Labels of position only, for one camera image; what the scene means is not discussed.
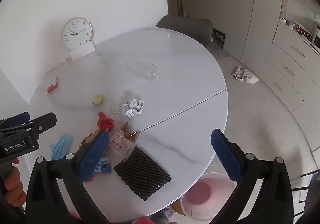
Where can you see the printed paper ball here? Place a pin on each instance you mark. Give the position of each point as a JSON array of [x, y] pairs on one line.
[[133, 107]]

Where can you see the person's left hand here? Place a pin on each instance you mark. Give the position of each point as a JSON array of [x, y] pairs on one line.
[[13, 189]]

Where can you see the red wrapper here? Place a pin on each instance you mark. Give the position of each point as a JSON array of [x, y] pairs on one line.
[[105, 122]]

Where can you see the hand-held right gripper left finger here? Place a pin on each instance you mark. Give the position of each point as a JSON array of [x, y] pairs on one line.
[[93, 156]]

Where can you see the white dish rack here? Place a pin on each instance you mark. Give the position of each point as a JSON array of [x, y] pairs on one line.
[[303, 30]]

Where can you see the white cloth bag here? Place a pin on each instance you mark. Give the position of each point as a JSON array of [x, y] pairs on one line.
[[245, 75]]

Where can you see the blue bird-print carton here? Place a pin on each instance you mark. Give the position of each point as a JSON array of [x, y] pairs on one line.
[[103, 165]]

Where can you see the black foam fruit net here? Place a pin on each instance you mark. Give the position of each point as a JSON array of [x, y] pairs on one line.
[[143, 175]]

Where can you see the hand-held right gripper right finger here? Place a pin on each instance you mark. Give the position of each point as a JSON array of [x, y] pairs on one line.
[[225, 156]]

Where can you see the yellow wrapper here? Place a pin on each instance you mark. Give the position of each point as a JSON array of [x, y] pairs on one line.
[[97, 99]]

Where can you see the clear snack bag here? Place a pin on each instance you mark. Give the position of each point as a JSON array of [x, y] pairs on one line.
[[123, 142]]

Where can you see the blue face mask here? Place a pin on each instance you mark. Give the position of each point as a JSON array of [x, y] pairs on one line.
[[61, 145]]

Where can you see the beige open-shelf cabinet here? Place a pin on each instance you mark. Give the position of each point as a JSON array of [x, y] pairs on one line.
[[206, 1]]

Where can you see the round white wall clock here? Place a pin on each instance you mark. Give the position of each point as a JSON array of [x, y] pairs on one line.
[[77, 33]]

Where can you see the pink waste bin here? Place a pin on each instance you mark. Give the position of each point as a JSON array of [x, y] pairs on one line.
[[207, 196]]

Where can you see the beige drawer unit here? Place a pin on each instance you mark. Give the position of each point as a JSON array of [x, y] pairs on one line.
[[287, 64]]

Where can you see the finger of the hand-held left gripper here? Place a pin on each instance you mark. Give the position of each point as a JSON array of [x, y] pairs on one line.
[[17, 117], [45, 120]]

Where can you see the small red and white box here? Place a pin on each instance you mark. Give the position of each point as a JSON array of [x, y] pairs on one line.
[[52, 86]]

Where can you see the clear plastic bottle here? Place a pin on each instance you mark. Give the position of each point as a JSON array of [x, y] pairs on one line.
[[145, 70]]

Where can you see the grey quilted trouser leg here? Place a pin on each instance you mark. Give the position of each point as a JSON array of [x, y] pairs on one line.
[[160, 221]]

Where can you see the beige tall wardrobe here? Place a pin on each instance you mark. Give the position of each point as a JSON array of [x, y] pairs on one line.
[[250, 14]]

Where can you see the small crumpled silver foil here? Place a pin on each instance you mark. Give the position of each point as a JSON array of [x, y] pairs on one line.
[[116, 109]]

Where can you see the grey chair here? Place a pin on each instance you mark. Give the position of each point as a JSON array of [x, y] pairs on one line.
[[187, 27]]

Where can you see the brown snack wrapper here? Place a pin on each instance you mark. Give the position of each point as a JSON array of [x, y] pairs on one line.
[[87, 139]]

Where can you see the red cloth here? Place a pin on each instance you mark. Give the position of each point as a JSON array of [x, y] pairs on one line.
[[143, 220]]

